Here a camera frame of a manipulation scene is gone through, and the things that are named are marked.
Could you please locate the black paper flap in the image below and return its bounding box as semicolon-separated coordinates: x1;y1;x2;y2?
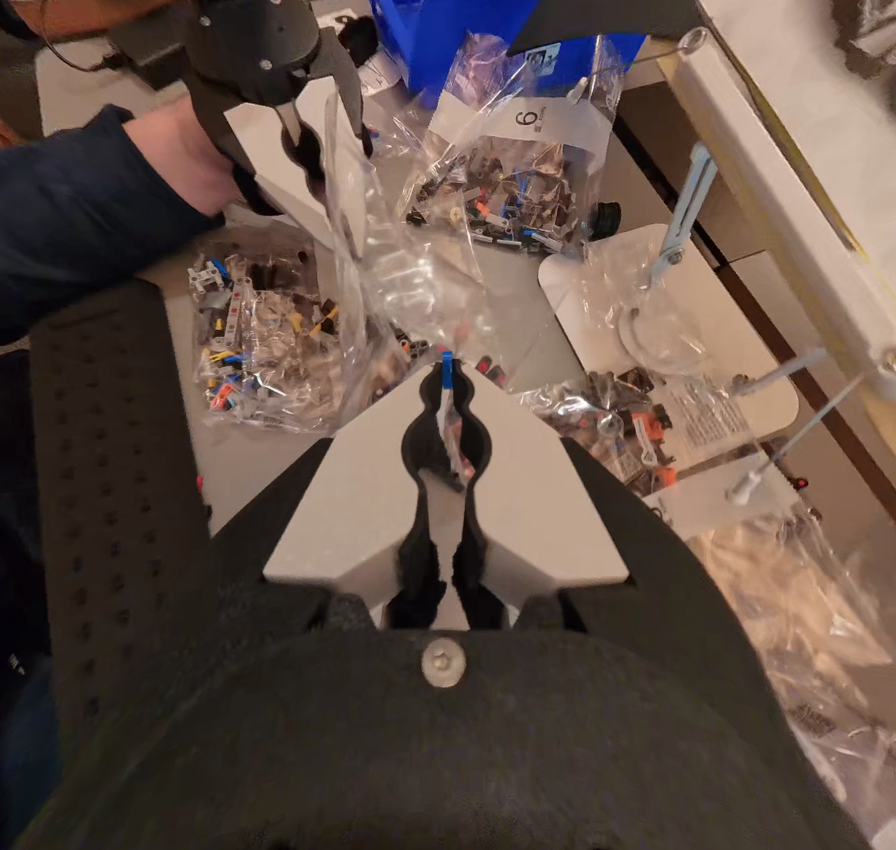
507;0;722;56

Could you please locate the empty clear plastic bag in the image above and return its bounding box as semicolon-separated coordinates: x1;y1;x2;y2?
584;230;711;375

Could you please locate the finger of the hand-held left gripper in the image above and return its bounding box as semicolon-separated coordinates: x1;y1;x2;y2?
323;91;372;261
224;77;338;251

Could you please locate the black lego piece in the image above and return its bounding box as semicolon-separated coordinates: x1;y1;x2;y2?
336;17;379;67

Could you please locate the black perforated table edge pad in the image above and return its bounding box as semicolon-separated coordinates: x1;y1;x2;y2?
28;279;218;746

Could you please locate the black cable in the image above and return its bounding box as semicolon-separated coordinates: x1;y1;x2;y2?
38;0;120;74

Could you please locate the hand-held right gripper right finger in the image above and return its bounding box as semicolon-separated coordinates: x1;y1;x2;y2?
451;360;631;630

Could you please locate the printed paper sheet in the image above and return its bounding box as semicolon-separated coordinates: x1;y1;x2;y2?
315;7;403;91

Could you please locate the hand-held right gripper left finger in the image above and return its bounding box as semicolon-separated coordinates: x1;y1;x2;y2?
263;363;449;630

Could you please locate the black lego tire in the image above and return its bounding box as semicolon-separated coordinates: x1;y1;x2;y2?
584;201;624;241

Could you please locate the person's left forearm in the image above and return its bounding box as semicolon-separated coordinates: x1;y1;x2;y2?
0;105;226;343

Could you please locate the person's navy jacket torso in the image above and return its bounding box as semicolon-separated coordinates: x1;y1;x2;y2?
0;346;64;850

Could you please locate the blue plastic bin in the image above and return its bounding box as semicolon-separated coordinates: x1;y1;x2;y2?
357;0;648;105

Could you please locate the person's left hand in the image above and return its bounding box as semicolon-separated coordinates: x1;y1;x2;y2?
122;98;242;217

